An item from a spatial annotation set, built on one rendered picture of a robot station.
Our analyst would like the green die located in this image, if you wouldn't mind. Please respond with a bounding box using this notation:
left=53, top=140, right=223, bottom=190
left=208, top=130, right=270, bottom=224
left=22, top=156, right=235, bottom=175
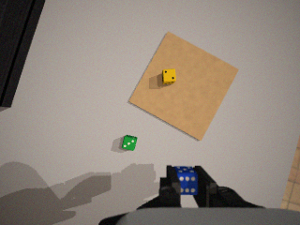
left=122, top=135, right=137, bottom=151

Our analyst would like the yellow die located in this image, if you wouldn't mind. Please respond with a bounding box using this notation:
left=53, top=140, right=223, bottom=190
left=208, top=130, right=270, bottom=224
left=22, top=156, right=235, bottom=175
left=162, top=68, right=176, bottom=84

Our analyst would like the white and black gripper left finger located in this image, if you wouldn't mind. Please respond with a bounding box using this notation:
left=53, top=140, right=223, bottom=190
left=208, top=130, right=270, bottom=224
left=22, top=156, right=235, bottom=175
left=98, top=165, right=182, bottom=225

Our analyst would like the tan square mat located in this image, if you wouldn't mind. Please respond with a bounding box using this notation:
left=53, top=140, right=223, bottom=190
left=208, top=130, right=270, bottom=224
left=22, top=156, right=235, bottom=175
left=129, top=31, right=239, bottom=141

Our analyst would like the blue die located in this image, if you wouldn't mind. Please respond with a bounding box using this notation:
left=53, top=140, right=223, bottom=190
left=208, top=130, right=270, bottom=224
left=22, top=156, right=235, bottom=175
left=174, top=166, right=198, bottom=195

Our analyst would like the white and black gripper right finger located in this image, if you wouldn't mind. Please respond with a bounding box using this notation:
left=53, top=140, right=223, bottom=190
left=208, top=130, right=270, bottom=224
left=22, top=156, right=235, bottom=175
left=193, top=166, right=263, bottom=208

